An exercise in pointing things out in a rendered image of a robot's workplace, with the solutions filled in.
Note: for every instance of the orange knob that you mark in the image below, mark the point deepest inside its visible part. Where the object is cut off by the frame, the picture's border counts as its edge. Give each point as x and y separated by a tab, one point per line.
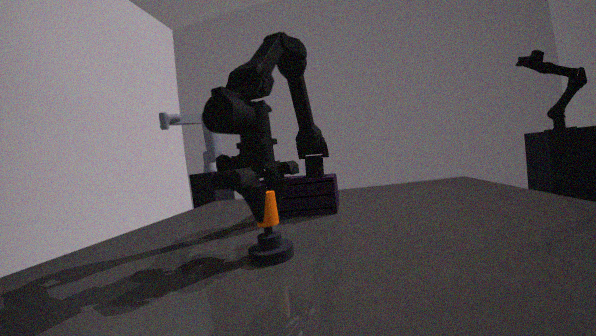
270	211

